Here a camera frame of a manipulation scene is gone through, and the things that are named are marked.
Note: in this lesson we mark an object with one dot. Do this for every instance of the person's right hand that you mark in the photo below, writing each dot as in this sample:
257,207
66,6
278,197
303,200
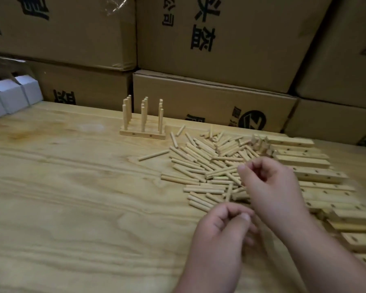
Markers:
274,198

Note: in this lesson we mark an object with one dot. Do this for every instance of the stack of brown cardboard boxes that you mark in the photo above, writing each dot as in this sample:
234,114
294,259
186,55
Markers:
231,42

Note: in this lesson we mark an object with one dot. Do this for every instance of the person's left forearm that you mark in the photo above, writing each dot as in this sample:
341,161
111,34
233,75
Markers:
210,279

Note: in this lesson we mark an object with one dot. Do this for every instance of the person's right thumb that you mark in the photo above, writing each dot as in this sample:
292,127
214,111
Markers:
244,180

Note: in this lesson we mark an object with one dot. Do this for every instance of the clear plastic film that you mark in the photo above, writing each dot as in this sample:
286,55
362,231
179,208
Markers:
3,68

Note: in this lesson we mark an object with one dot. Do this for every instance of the person's left thumb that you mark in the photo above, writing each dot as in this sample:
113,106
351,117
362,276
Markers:
245,221

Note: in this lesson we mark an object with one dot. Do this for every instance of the pile of wooden dowels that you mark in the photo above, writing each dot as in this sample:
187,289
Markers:
198,161

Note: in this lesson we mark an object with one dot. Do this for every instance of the person's left hand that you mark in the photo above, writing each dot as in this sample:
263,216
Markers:
219,244

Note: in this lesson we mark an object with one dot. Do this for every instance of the pile of drilled wooden bars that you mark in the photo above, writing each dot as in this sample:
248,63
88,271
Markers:
317,176

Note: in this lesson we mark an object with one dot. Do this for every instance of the person's right forearm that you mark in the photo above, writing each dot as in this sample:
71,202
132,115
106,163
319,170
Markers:
329,262

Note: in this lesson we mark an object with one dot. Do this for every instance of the wooden peg rack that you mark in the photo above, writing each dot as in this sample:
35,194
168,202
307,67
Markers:
142,133

